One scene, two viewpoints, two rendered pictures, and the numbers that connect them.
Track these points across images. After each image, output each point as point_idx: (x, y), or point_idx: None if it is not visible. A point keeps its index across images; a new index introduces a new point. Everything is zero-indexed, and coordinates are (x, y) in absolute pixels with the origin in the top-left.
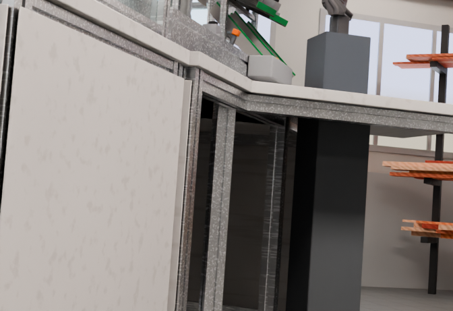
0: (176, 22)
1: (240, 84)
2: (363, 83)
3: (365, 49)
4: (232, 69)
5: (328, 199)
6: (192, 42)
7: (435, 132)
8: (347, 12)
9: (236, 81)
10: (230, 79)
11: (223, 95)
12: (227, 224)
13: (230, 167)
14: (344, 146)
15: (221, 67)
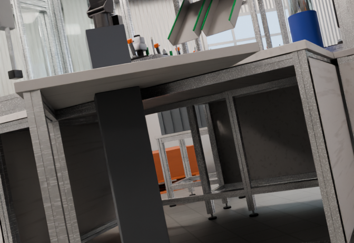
0: (2, 101)
1: (26, 115)
2: (92, 68)
3: (87, 40)
4: (13, 113)
5: (106, 160)
6: (15, 104)
7: (168, 68)
8: (95, 11)
9: (20, 117)
10: (13, 119)
11: (16, 127)
12: (59, 186)
13: (53, 155)
14: (98, 119)
15: (1, 118)
